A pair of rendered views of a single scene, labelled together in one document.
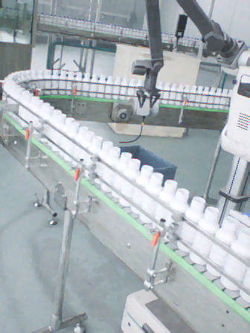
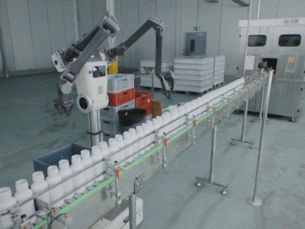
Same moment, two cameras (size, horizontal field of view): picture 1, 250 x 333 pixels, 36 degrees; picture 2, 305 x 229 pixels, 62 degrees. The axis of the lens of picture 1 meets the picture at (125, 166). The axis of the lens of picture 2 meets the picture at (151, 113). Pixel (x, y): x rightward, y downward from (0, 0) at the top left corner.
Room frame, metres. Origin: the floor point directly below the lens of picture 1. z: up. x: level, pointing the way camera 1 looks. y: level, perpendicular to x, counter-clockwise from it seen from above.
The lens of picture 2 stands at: (1.81, 1.51, 1.64)
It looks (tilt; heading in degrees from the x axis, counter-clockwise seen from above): 16 degrees down; 252
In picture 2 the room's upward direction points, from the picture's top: straight up
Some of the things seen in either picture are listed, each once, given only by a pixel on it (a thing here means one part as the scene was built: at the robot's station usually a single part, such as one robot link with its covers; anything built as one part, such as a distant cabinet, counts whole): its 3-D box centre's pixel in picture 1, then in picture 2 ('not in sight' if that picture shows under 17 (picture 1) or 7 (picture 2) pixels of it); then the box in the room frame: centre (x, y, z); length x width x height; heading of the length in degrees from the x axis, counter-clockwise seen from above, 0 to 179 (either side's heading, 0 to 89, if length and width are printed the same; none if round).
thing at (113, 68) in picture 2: not in sight; (112, 67); (-0.04, -10.23, 0.55); 0.40 x 0.40 x 1.10; 40
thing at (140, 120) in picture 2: not in sight; (132, 131); (0.98, -2.08, 0.32); 0.45 x 0.45 x 0.64
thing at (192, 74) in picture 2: not in sight; (194, 74); (-2.18, -6.28, 0.59); 1.24 x 1.03 x 1.17; 42
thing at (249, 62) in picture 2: not in sight; (249, 62); (-1.95, -3.24, 1.22); 0.23 x 0.03 x 0.32; 130
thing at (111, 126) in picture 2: not in sight; (116, 120); (1.12, -2.66, 0.33); 0.61 x 0.41 x 0.22; 46
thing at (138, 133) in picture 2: (87, 152); (139, 140); (1.45, 0.16, 1.08); 0.06 x 0.06 x 0.17
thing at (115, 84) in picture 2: not in sight; (115, 82); (1.13, -2.66, 1.00); 0.61 x 0.41 x 0.22; 47
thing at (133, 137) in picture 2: (81, 146); (132, 142); (1.50, 0.19, 1.08); 0.06 x 0.06 x 0.17
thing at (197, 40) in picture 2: not in sight; (195, 55); (-3.84, -9.51, 1.05); 1.00 x 0.10 x 2.10; 130
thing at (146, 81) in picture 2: not in sight; (160, 74); (-1.36, -7.41, 0.50); 1.23 x 1.05 x 1.00; 38
